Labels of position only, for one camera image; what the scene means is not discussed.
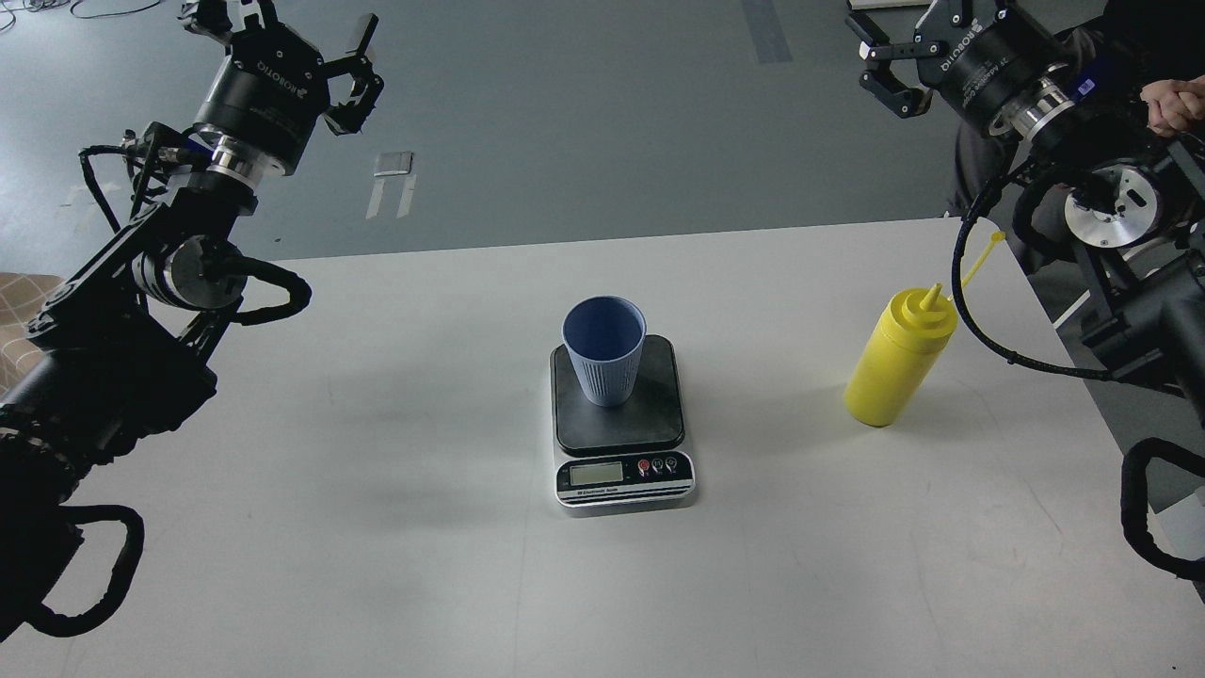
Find yellow squeeze bottle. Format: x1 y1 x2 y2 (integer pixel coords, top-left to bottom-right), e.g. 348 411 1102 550
841 281 962 428

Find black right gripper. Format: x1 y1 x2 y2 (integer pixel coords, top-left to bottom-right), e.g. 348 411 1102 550
846 1 1070 132

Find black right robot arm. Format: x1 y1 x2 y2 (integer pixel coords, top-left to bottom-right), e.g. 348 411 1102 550
846 1 1203 413

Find blue ribbed plastic cup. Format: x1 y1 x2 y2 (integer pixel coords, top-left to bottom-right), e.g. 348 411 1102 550
562 296 647 408

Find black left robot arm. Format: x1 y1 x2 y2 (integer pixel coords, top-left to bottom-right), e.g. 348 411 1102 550
1 1 384 637

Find digital kitchen scale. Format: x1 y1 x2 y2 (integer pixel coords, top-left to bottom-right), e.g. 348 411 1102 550
549 334 699 515

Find black cables on floor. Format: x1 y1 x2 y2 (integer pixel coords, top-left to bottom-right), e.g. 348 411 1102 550
0 0 166 22

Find seated person in dark clothes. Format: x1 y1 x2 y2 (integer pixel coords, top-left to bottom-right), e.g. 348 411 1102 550
944 1 1204 241

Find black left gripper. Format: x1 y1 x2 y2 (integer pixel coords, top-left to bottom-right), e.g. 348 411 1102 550
178 0 386 176

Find person's clasped hands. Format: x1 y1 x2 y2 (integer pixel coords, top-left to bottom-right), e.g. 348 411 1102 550
1139 73 1204 137

